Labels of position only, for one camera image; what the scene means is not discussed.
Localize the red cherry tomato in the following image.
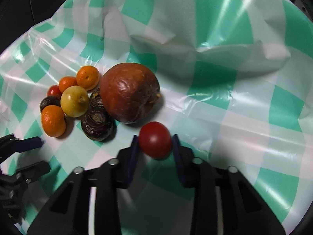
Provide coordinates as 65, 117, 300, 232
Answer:
139, 121, 172, 160

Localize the small dark water chestnut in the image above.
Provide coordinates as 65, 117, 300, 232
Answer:
39, 96, 60, 112

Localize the large red apple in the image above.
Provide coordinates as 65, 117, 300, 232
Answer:
100, 63, 161, 124

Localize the small red tomato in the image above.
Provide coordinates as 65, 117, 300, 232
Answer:
47, 85, 62, 99

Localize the yellow round fruit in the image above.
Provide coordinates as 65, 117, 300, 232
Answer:
60, 85, 89, 118

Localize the small orange mandarin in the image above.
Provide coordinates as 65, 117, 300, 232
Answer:
58, 76, 77, 93

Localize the orange mandarin top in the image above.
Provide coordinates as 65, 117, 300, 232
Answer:
76, 65, 100, 91

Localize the green white checkered tablecloth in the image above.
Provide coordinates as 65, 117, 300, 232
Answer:
1, 0, 312, 234

